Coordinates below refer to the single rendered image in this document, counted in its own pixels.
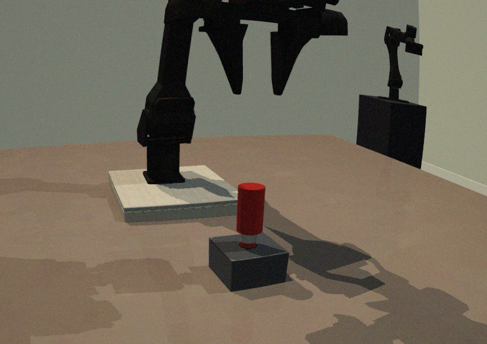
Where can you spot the red marker cap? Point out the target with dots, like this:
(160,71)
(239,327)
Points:
(250,209)

